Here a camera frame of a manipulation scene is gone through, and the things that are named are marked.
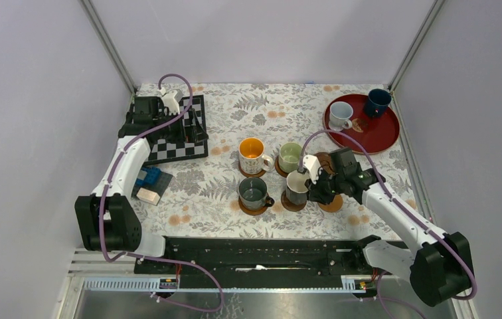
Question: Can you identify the floral mug orange inside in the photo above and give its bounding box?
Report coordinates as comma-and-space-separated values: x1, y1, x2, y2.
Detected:
238, 138, 274, 174

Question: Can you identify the black mug white inside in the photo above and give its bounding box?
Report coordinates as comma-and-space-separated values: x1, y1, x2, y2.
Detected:
286, 170, 309, 206

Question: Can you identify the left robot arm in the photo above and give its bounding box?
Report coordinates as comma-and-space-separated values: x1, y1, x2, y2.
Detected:
74, 95, 209, 273

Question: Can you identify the brown ringed coaster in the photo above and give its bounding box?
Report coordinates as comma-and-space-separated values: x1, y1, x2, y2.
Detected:
238, 201, 268, 216
274, 156, 288, 178
315, 152, 335, 175
238, 166, 266, 177

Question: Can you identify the light wood coaster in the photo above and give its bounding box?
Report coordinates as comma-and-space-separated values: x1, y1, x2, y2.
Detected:
318, 195, 343, 213

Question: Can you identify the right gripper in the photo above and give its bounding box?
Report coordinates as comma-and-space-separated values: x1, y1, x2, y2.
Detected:
304, 167, 345, 206

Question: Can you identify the black white chessboard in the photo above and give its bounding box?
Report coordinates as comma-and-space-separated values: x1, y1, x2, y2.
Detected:
145, 94, 209, 165

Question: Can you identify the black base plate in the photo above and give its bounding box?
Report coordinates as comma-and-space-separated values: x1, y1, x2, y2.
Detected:
134, 235, 382, 290

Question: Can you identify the red round tray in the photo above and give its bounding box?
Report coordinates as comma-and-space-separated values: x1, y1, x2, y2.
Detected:
330, 94, 400, 155

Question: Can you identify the pale green mug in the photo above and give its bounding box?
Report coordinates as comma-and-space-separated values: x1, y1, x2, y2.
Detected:
278, 142, 302, 173

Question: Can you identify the light blue white mug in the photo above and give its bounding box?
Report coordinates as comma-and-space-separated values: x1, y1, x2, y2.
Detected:
329, 101, 354, 131

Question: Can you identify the floral tablecloth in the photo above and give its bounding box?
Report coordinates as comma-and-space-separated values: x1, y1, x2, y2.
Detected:
133, 83, 398, 241

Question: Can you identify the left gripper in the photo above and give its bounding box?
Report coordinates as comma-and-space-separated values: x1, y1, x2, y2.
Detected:
153, 108, 208, 144

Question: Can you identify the aluminium frame rail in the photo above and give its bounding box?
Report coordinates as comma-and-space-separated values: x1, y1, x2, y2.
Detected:
68, 251, 377, 294

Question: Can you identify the toy block assembly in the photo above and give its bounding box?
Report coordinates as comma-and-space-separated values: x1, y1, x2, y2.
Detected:
132, 166, 173, 206

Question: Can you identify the dark walnut coaster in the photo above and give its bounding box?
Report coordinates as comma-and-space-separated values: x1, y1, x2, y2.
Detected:
280, 193, 307, 212

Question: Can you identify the dark blue mug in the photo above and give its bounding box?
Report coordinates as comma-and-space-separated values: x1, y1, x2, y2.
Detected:
363, 88, 392, 118

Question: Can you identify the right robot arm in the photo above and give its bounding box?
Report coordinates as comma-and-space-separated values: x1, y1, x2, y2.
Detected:
299, 148, 476, 306

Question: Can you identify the dark green mug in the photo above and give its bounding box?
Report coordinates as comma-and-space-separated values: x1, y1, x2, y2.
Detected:
238, 177, 275, 210

